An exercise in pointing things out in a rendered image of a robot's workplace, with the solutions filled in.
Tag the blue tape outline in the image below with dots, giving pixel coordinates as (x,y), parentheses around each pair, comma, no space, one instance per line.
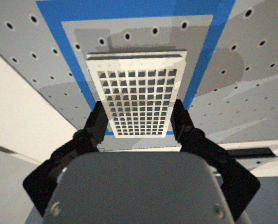
(56,11)

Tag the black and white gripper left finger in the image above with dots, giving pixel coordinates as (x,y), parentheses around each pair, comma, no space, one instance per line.
(41,183)

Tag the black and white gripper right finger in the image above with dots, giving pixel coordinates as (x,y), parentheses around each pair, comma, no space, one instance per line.
(239,185)

